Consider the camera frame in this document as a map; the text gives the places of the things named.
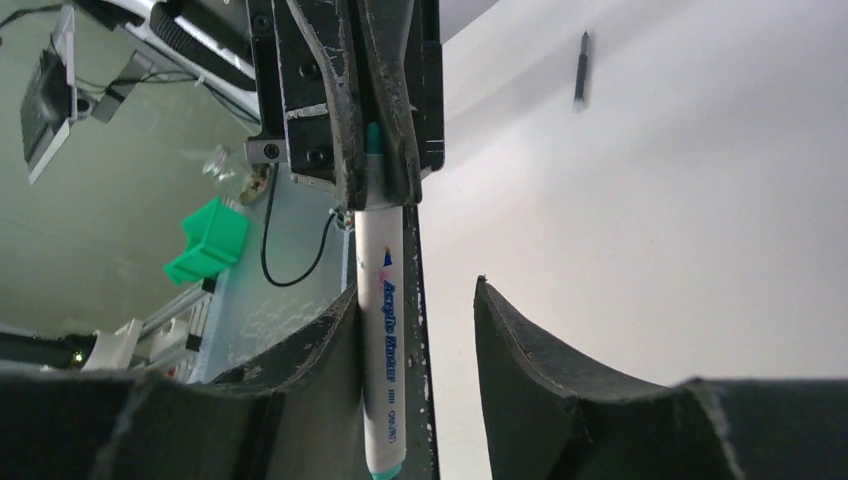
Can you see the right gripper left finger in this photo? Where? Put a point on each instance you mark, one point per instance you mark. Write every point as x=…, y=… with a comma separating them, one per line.
x=291, y=412

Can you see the grey monitor on stand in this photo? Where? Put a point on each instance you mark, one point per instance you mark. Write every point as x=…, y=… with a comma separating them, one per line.
x=49, y=108

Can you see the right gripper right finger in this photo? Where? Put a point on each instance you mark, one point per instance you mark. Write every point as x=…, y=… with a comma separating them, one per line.
x=552, y=412

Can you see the glass jar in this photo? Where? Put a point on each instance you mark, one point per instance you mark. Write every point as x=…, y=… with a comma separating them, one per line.
x=234, y=177

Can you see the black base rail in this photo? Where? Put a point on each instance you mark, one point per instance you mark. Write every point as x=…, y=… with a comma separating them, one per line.
x=422, y=458

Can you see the blue black pen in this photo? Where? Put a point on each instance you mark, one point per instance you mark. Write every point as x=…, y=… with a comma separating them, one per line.
x=581, y=73

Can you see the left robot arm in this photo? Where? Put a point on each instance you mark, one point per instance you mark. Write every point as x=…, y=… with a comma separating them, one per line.
x=209, y=39

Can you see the green plastic bin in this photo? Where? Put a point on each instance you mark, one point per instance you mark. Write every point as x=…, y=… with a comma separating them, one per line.
x=215, y=239

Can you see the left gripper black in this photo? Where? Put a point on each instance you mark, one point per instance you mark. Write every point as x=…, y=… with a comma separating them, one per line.
x=326, y=69

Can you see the white pen teal end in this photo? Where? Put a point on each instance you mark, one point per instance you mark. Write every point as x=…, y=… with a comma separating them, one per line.
x=380, y=289

